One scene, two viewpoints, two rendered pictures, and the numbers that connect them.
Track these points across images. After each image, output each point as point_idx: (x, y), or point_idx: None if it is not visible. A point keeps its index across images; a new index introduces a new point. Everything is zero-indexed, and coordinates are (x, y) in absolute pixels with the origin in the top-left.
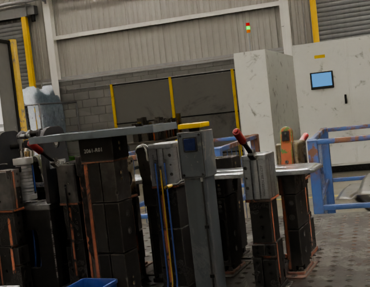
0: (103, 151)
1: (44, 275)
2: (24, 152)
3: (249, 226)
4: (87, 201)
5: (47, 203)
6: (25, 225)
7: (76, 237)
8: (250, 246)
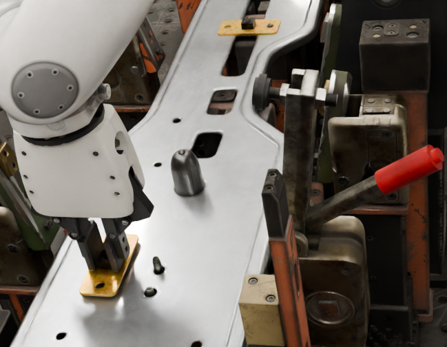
0: None
1: (443, 199)
2: (1, 154)
3: None
4: None
5: None
6: (443, 131)
7: None
8: (161, 68)
